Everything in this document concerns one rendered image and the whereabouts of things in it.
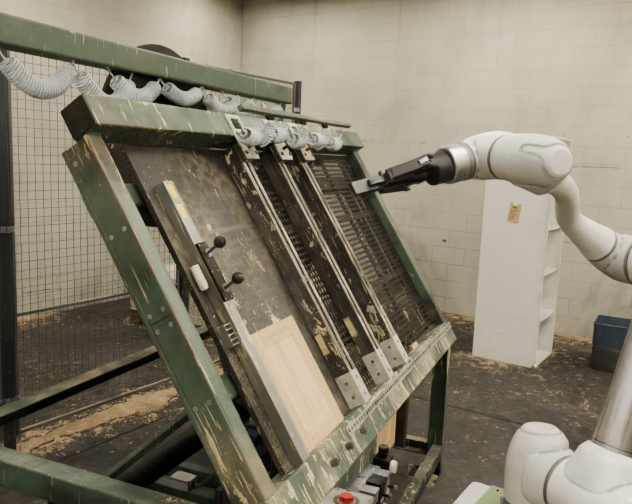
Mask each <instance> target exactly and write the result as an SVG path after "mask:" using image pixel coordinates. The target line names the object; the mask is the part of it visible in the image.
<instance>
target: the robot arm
mask: <svg viewBox="0 0 632 504"><path fill-rule="evenodd" d="M572 168H573V154H572V152H571V150H570V148H569V147H568V146H567V145H566V144H565V143H563V142H562V141H560V140H559V139H556V138H554V137H551V136H547V135H541V134H529V133H522V134H514V133H511V132H506V131H492V132H486V133H481V134H478V135H474V136H471V137H468V138H466V139H465V140H463V141H461V142H457V143H454V144H450V145H446V146H442V147H440V148H438V149H437V151H435V152H431V153H427V154H423V155H421V156H420V157H418V158H415V159H413V160H410V161H407V162H404V163H402V164H399V165H396V166H393V167H391V168H388V169H386V170H385V173H382V171H379V172H378V174H379V175H378V176H374V177H370V178H366V179H362V180H358V181H354V182H351V183H350V185H349V187H350V189H351V191H352V194H353V196H354V197H357V196H361V195H365V194H369V193H373V192H376V191H378V192H379V194H386V193H393V192H400V191H405V192H408V191H410V190H411V189H410V186H411V185H414V184H417V185H418V184H421V183H423V182H426V183H428V184H429V185H432V186H435V185H439V184H443V183H445V184H447V185H451V184H454V183H458V182H462V181H467V180H470V179H474V180H506V181H508V182H511V183H512V185H514V186H517V187H519V188H522V189H524V190H526V191H529V192H531V193H533V194H534V195H539V196H541V195H546V194H550V195H552V196H553V197H554V198H555V218H556V222H557V224H558V226H559V227H560V229H561V230H562V231H563V232H564V233H565V235H566V236H567V237H568V238H569V239H570V240H571V241H572V242H573V244H574V245H575V246H576V247H577V248H578V250H579V251H580V252H581V254H582V255H583V256H584V257H585V258H586V259H587V260H588V261H589V262H590V263H591V264H592V265H593V266H594V267H595V268H596V269H598V270H599V271H601V272H602V273H603V274H605V275H607V276H608V277H610V278H611V279H613V280H615V281H618V282H621V283H626V284H631V285H632V236H631V235H626V234H622V235H620V234H618V233H616V232H615V231H613V230H611V229H610V228H608V227H606V226H603V225H601V224H598V223H596V222H594V221H592V220H590V219H588V218H586V217H585V216H583V215H582V214H581V213H580V194H579V190H578V187H577V185H576V183H575V182H574V180H573V179H572V178H571V177H570V175H569V174H570V172H571V170H572ZM500 503H501V504H632V320H631V323H630V326H629V329H628V332H627V335H626V338H625V341H624V344H623V347H622V350H621V353H620V356H619V359H618V362H617V365H616V368H615V371H614V374H613V377H612V380H611V383H610V386H609V389H608V393H607V396H606V399H605V402H604V405H603V408H602V411H601V414H600V417H599V420H598V423H597V426H596V429H595V432H594V435H593V438H592V441H591V440H588V441H586V442H584V443H582V444H580V445H579V446H578V448H577V450H576V451H575V452H573V451H572V450H571V449H569V442H568V440H567V438H566V437H565V435H564V434H563V433H562V432H561V431H560V430H559V429H558V428H557V427H555V426H553V425H551V424H547V423H541V422H528V423H525V424H524V425H523V426H522V427H521V428H519V429H518V430H517V431H516V433H515V434H514V436H513V438H512V440H511V442H510V445H509V448H508V452H507V457H506V464H505V473H504V494H503V495H501V496H500Z"/></svg>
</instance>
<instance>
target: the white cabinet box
mask: <svg viewBox="0 0 632 504"><path fill-rule="evenodd" d="M563 233H564V232H563V231H562V230H561V229H560V227H559V226H558V224H557V222H556V218H555V198H554V197H553V196H552V195H550V194H546V195H541V196H539V195H534V194H533V193H531V192H529V191H526V190H524V189H522V188H519V187H517V186H514V185H512V183H511V182H508V181H506V180H486V188H485V200H484V213H483V226H482V238H481V251H480V263H479V276H478V288H477V301H476V313H475V326H474V338H473V351H472V356H476V357H481V358H486V359H491V360H495V361H500V362H505V363H510V364H514V365H519V366H524V367H529V368H536V367H537V366H538V365H539V364H540V363H541V362H542V361H543V360H545V359H546V358H547V357H548V356H549V355H550V354H551V352H552V344H553V334H554V324H555V314H556V304H557V294H558V283H559V273H560V263H561V253H562V243H563Z"/></svg>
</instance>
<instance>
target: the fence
mask: <svg viewBox="0 0 632 504"><path fill-rule="evenodd" d="M167 184H172V185H173V187H174V189H175V191H176V193H177V195H178V197H179V198H173V196H172V194H171V192H170V190H169V188H168V186H167ZM154 188H155V190H156V192H157V194H158V196H159V198H160V200H161V202H162V204H163V206H164V208H165V210H166V212H167V214H168V216H169V218H170V220H171V222H172V224H173V226H174V228H175V230H176V232H177V234H178V236H179V238H180V240H181V242H182V244H183V246H184V248H185V250H186V252H187V254H188V256H189V258H190V260H191V262H192V264H193V266H194V265H197V264H198V265H199V267H200V269H201V271H202V273H203V275H204V277H205V279H206V281H207V283H208V286H209V287H208V289H207V290H205V291H206V293H207V295H208V297H209V299H210V301H211V303H212V305H213V307H214V309H215V311H216V313H217V315H218V317H219V319H220V321H221V323H222V325H225V324H227V323H229V322H230V323H231V325H232V327H233V329H234V331H235V333H236V335H237V337H238V339H239V341H240V343H239V344H237V345H235V346H233V347H234V349H235V351H236V353H237V355H238V357H239V359H240V361H241V363H242V365H243V367H244V369H245V371H246V373H247V375H248V377H249V379H250V381H251V383H252V385H253V387H254V389H255V391H256V393H257V395H258V397H259V399H260V401H261V403H262V405H263V407H264V409H265V411H266V413H267V415H268V417H269V419H270V421H271V423H272V425H273V427H274V429H275V431H276V433H277V435H278V437H279V439H280V441H281V443H282V445H283V447H284V449H285V451H286V453H287V455H288V457H289V459H290V462H291V464H292V466H293V467H294V466H296V465H299V464H301V463H303V462H304V461H305V460H306V459H307V458H308V457H309V456H310V455H309V453H308V451H307V449H306V447H305V445H304V443H303V441H302V439H301V437H300V435H299V433H298V431H297V429H296V427H295V425H294V423H293V421H292V419H291V417H290V415H289V413H288V411H287V409H286V407H285V405H284V403H283V401H282V399H281V397H280V395H279V393H278V391H277V389H276V387H275V385H274V383H273V381H272V379H271V377H270V375H269V373H268V371H267V369H266V367H265V365H264V363H263V361H262V359H261V357H260V355H259V353H258V351H257V349H256V347H255V345H254V343H253V341H252V339H251V337H250V335H249V333H248V331H247V329H246V327H245V325H244V323H243V321H242V319H241V317H240V315H239V313H238V311H237V309H236V307H235V305H234V303H233V301H232V300H230V301H227V302H223V300H222V298H221V296H220V294H219V292H218V290H217V288H216V286H215V284H214V282H213V280H212V278H211V276H210V274H209V272H208V270H207V268H206V266H205V264H204V262H203V260H202V258H201V256H200V254H199V252H198V250H197V248H196V246H195V244H197V243H200V242H203V241H202V239H201V237H200V235H199V233H198V231H197V229H196V227H195V225H194V223H193V221H192V219H191V217H190V215H189V213H188V211H187V209H186V207H185V205H184V203H183V201H182V199H181V197H180V195H179V193H178V191H177V189H176V187H175V185H174V183H173V181H163V182H161V183H160V184H159V185H157V186H156V187H154ZM177 204H182V205H183V207H184V209H185V211H186V213H187V215H188V217H189V218H183V216H182V214H181V212H180V210H179V208H178V206H177Z"/></svg>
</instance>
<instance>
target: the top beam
mask: <svg viewBox="0 0 632 504"><path fill-rule="evenodd" d="M224 114H225V113H218V112H212V111H205V110H198V109H191V108H184V107H177V106H170V105H163V104H156V103H149V102H143V101H136V100H129V99H122V98H115V97H108V96H101V95H94V94H87V93H82V94H80V95H79V96H78V97H77V98H76V99H74V100H73V101H72V102H71V103H70V104H69V105H67V106H66V107H65V108H64V109H63V110H61V115H62V117H63V119H64V121H65V123H66V126H67V128H68V130H69V132H70V134H71V136H72V138H73V139H74V141H75V142H78V141H79V140H81V139H82V138H83V136H84V135H85V134H87V133H101V137H102V139H103V141H104V143H112V144H132V145H152V146H172V147H193V148H213V149H228V148H229V147H231V146H232V145H234V144H235V143H237V140H236V138H235V136H234V134H233V132H232V130H231V128H230V127H229V125H228V123H227V121H226V119H225V117H224ZM238 116H239V115H238ZM239 118H240V120H241V122H242V124H243V126H244V127H250V128H259V129H261V127H262V125H263V122H262V119H260V118H253V117H246V116H239ZM304 127H307V129H308V130H310V132H311V133H321V131H323V129H324V128H322V127H315V126H308V125H304ZM326 130H329V131H327V132H330V133H329V137H338V138H339V136H340V134H342V136H341V138H340V139H341V140H342V143H343V144H342V147H341V148H340V149H339V150H338V151H335V152H332V151H329V150H327V149H326V148H325V147H323V149H321V150H318V151H317V150H316V149H314V147H312V149H310V151H311V153H314V154H334V155H347V154H349V153H350V152H353V151H359V150H360V149H362V148H364V145H363V143H362V141H361V140H360V138H359V136H358V134H357V133H356V132H350V131H343V130H336V129H329V128H327V129H326Z"/></svg>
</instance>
